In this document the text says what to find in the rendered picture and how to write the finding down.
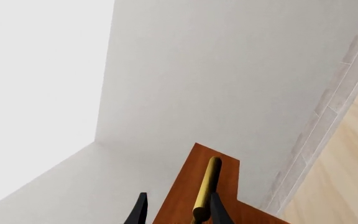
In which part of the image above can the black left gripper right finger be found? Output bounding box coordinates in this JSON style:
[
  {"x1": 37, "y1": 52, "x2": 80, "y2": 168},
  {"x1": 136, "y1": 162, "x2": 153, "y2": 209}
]
[{"x1": 209, "y1": 192, "x2": 235, "y2": 224}]

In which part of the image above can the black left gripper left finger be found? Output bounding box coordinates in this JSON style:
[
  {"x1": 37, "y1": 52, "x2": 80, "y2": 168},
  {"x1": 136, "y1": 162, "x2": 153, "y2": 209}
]
[{"x1": 123, "y1": 192, "x2": 149, "y2": 224}]

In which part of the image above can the wooden cabinet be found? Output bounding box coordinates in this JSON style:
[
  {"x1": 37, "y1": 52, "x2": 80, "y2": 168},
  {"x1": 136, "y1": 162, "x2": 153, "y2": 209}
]
[{"x1": 227, "y1": 200, "x2": 294, "y2": 224}]

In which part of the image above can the wooden drawer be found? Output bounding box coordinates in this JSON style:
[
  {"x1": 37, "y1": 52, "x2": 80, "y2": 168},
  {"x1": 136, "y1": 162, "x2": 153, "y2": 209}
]
[{"x1": 152, "y1": 142, "x2": 241, "y2": 224}]

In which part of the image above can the brass drawer handle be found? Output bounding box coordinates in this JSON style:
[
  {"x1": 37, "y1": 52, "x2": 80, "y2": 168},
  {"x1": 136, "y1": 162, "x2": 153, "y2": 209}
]
[{"x1": 190, "y1": 156, "x2": 223, "y2": 224}]

